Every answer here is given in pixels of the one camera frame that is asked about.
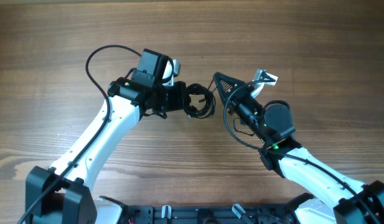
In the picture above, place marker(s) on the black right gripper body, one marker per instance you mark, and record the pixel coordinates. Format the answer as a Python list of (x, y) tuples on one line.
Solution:
[(236, 94)]

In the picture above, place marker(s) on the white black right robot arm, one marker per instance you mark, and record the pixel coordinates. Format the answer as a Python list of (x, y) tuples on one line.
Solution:
[(332, 197)]

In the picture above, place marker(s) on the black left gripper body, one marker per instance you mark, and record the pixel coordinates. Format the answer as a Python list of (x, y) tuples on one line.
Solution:
[(170, 97)]

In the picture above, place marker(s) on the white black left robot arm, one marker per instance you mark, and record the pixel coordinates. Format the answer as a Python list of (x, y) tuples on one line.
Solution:
[(62, 193)]

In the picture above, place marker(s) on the black aluminium base frame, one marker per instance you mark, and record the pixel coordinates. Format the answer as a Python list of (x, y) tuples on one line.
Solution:
[(259, 214)]

